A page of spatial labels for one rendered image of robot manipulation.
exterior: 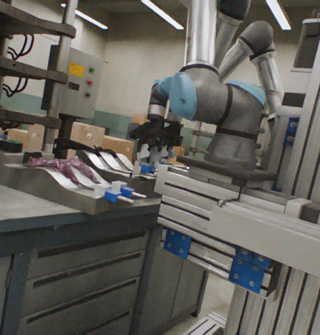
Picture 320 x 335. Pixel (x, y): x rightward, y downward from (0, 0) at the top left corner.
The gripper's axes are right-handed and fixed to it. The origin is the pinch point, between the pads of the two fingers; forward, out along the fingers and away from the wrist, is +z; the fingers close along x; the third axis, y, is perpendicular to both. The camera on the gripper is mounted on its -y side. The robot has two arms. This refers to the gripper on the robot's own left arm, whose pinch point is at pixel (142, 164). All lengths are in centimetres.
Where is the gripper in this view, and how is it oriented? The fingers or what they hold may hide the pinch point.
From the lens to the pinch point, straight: 133.9
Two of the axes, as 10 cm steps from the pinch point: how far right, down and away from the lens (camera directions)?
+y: 8.0, 0.9, -6.0
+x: 5.8, 1.7, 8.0
